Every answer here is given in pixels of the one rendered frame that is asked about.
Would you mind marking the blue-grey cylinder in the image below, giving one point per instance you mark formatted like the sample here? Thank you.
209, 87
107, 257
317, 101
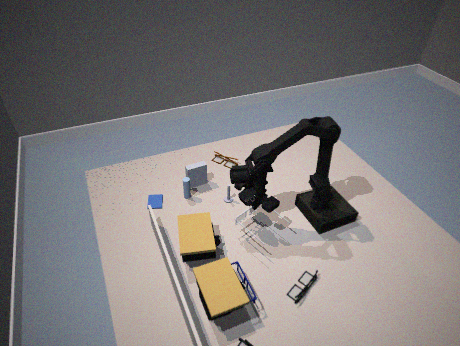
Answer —
186, 187

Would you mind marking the blue square block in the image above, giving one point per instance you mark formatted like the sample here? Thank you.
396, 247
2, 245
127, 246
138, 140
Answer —
155, 201

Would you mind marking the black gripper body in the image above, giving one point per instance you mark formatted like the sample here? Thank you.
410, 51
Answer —
268, 204

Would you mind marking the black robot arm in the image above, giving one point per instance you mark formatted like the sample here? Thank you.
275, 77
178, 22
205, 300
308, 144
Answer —
264, 155

